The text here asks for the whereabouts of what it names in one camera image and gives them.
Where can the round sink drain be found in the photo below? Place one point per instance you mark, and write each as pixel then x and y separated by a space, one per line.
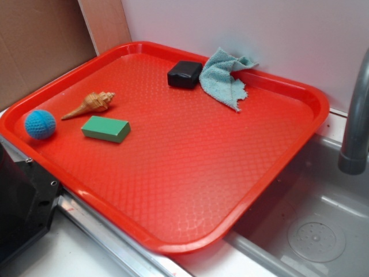
pixel 316 240

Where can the brown cardboard panel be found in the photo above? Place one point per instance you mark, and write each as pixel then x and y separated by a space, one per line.
pixel 40 41

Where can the tan spiral seashell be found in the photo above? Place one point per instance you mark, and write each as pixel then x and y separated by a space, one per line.
pixel 92 103

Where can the grey toy sink basin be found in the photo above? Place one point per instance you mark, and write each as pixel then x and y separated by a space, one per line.
pixel 311 185

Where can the blue knitted ball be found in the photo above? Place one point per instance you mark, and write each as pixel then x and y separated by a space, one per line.
pixel 40 124

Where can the light blue cloth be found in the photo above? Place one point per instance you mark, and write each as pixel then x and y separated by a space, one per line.
pixel 216 79

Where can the red plastic tray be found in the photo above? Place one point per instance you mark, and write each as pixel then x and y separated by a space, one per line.
pixel 190 167

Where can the black rectangular block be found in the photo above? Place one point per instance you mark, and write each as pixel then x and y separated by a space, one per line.
pixel 185 74

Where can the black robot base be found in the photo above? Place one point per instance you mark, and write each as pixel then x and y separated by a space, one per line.
pixel 29 195

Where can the grey metal faucet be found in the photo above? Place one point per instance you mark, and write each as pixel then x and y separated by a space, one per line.
pixel 354 151

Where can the green rectangular block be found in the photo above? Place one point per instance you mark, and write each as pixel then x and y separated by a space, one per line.
pixel 106 129

